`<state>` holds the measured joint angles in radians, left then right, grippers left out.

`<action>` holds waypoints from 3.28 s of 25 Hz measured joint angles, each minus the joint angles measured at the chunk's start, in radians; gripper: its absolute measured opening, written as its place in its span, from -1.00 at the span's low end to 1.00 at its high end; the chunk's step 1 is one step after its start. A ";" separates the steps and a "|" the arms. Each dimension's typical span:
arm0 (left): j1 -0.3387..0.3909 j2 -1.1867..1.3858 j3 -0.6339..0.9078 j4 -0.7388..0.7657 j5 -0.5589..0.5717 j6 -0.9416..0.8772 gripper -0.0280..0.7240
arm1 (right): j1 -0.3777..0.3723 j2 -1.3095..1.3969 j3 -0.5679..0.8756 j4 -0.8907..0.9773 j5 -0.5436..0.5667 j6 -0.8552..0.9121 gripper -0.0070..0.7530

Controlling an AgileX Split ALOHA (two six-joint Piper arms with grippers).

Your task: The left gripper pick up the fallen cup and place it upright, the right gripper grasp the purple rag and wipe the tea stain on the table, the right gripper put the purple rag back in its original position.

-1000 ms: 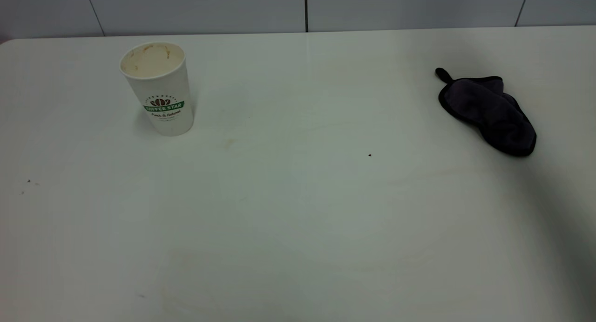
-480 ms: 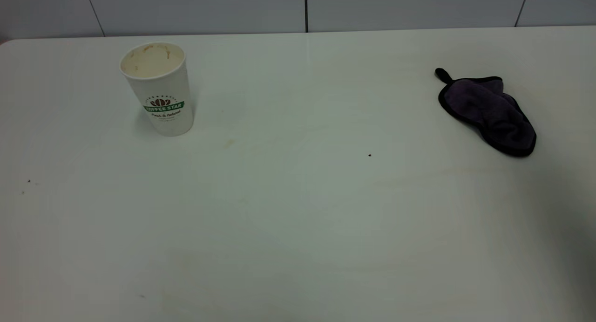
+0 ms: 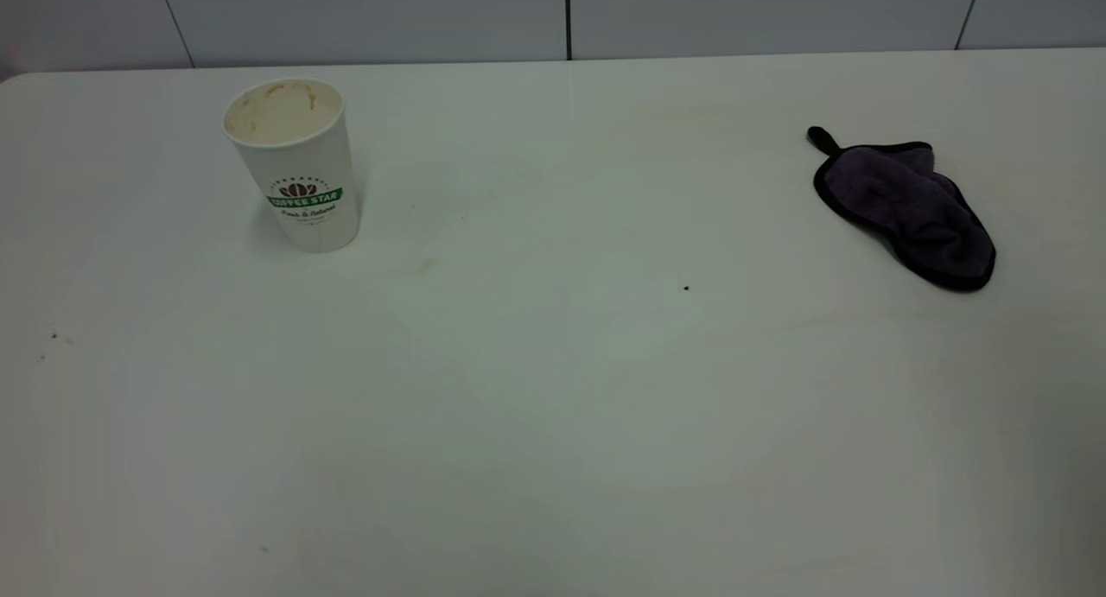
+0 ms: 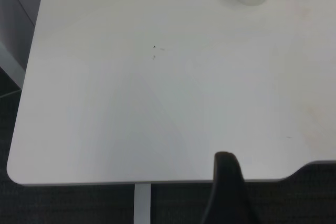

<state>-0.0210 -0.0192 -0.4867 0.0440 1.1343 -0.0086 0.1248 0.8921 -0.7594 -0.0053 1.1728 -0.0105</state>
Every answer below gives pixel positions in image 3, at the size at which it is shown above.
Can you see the white paper coffee cup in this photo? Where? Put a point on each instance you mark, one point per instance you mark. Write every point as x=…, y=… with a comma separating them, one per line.
x=298, y=165

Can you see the purple cloth with black trim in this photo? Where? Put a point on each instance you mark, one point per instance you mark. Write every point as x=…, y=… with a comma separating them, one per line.
x=912, y=208

